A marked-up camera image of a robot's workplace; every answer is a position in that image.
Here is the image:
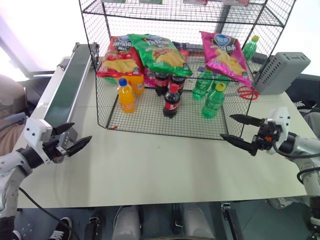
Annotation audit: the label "small magenta snack bag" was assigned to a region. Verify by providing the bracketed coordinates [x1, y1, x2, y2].
[143, 67, 161, 88]

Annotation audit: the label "pink white snack packet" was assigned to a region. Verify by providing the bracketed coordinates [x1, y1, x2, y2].
[222, 0, 250, 8]

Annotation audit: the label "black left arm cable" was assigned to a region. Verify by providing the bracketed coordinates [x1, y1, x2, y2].
[18, 186, 81, 240]

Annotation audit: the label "black table frame bracket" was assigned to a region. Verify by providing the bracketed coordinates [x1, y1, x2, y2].
[84, 216, 102, 240]
[220, 202, 245, 240]

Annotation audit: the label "black shoe with white print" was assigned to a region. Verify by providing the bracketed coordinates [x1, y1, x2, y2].
[290, 99, 319, 114]

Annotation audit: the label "cola bottle red cap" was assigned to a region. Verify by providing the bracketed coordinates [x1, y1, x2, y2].
[162, 83, 183, 119]

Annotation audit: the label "pale grey rounded leg cover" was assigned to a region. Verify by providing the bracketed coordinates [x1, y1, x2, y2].
[180, 203, 217, 240]
[110, 205, 142, 240]

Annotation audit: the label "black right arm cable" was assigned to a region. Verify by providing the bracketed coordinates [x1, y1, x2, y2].
[271, 138, 320, 183]

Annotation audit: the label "orange soda bottle blue cap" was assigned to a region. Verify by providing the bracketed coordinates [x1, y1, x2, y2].
[117, 78, 136, 115]

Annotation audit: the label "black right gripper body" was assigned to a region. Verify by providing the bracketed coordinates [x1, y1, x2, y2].
[252, 118, 276, 151]

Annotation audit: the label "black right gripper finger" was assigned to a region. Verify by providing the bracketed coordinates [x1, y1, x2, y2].
[219, 133, 259, 157]
[229, 113, 266, 127]

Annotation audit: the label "red handled scissors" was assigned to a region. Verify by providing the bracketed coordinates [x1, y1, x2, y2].
[226, 85, 259, 101]

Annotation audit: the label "cola bottle red label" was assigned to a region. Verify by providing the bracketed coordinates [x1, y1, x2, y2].
[154, 71, 171, 97]
[170, 74, 187, 96]

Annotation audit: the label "red potato chip bag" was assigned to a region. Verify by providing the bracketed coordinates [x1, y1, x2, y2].
[96, 36, 145, 79]

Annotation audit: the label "green conveyor belt white frame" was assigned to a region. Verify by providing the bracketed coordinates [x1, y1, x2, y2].
[26, 42, 100, 151]

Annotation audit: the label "person in brown clothing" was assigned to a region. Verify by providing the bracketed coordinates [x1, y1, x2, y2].
[0, 73, 32, 157]

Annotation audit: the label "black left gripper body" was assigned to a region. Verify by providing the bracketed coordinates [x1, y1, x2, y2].
[42, 135, 68, 164]

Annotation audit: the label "black wire mesh rack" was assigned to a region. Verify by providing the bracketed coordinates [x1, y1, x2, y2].
[78, 0, 297, 141]

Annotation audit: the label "green potato chip bag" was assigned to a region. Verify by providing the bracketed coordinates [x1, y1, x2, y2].
[127, 33, 194, 77]

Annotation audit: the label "grey perforated box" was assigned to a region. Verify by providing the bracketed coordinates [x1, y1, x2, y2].
[254, 51, 312, 96]

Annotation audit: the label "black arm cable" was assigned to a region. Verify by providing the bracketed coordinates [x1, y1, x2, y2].
[18, 186, 81, 240]
[271, 138, 320, 183]

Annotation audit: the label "magenta potato chip bag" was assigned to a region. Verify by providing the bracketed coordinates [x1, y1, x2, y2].
[199, 31, 252, 88]

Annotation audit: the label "green soda bottle yellow cap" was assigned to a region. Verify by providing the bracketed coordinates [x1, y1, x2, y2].
[241, 35, 260, 62]
[201, 82, 227, 119]

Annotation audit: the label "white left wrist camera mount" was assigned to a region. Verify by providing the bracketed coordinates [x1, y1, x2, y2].
[23, 118, 54, 165]

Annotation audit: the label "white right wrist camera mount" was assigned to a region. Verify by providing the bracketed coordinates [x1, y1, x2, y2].
[265, 106, 291, 155]

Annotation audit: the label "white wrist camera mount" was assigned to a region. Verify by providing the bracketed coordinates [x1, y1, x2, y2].
[23, 118, 54, 165]
[265, 106, 291, 155]

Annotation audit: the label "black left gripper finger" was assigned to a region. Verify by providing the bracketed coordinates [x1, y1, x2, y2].
[66, 135, 93, 158]
[52, 122, 76, 137]

